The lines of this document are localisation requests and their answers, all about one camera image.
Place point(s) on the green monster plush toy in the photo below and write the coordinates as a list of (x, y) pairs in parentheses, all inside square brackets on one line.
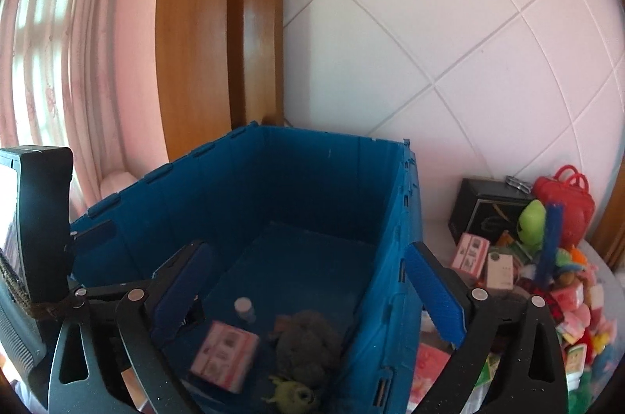
[(295, 394)]

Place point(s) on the lime green plush toy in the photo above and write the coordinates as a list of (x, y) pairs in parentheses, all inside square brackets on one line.
[(532, 218)]

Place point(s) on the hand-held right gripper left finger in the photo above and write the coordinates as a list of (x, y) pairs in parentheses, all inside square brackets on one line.
[(185, 292)]

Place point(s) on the small silver metal object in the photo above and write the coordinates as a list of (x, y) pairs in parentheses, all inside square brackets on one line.
[(518, 183)]

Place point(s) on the white and green box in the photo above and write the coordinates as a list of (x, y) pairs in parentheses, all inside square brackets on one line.
[(576, 358)]

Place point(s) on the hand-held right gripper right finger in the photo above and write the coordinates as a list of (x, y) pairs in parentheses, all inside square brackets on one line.
[(437, 292)]

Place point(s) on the pink printed box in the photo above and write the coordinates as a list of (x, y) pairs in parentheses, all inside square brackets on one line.
[(468, 254), (224, 355)]

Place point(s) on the blue plastic crate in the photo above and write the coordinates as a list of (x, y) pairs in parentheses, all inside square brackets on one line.
[(317, 184)]

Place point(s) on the small pink box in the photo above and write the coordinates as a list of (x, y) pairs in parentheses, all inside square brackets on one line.
[(566, 298)]

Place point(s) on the small white bottle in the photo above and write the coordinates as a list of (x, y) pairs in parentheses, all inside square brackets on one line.
[(244, 309)]

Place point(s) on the grey plush toy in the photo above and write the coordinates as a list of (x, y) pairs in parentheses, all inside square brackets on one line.
[(305, 345)]

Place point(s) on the blue fuzzy stick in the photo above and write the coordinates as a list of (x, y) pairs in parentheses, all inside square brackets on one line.
[(551, 238)]

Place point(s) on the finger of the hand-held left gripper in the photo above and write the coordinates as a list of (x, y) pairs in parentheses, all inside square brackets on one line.
[(93, 232), (105, 286)]

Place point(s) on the black box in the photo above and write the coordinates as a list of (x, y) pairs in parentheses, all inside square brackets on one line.
[(481, 209)]

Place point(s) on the pink curtain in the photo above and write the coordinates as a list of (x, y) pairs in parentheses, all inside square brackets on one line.
[(73, 52)]

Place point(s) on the red toy handbag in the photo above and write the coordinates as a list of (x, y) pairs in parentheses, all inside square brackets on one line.
[(571, 209)]

